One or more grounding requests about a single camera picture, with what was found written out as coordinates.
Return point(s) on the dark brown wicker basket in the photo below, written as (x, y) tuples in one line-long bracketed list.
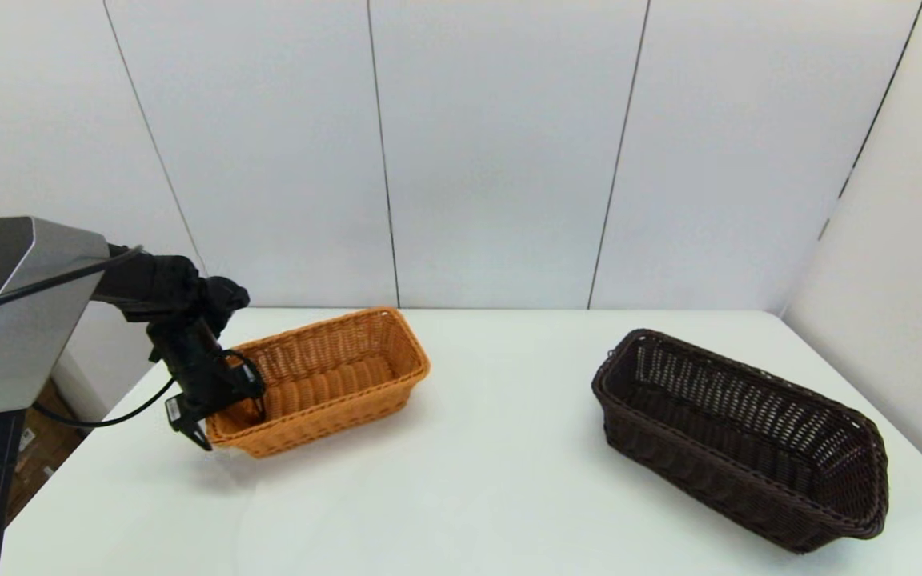
[(701, 472)]

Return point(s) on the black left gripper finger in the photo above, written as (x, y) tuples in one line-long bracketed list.
[(198, 430), (258, 406)]

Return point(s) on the orange wicker basket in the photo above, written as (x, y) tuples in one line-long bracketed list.
[(325, 424)]

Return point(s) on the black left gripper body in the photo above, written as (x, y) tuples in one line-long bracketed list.
[(201, 368)]

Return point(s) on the black and silver left robot arm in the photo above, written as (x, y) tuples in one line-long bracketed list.
[(21, 320)]

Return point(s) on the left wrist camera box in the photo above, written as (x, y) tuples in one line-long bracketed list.
[(174, 410)]

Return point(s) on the brown cardboard box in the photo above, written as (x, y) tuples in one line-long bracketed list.
[(53, 432)]

